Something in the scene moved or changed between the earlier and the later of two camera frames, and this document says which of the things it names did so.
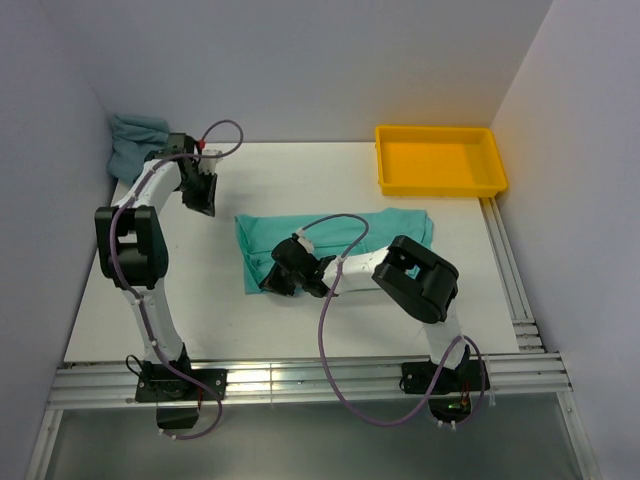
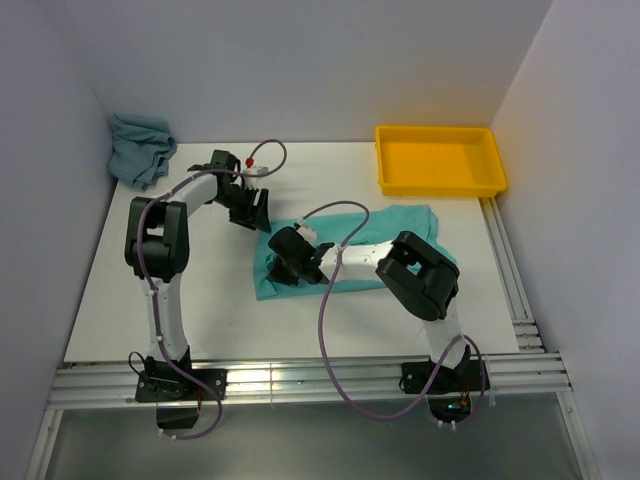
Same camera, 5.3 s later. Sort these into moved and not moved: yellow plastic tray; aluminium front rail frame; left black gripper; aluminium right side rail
Moved: left black gripper
Not moved: aluminium right side rail; yellow plastic tray; aluminium front rail frame
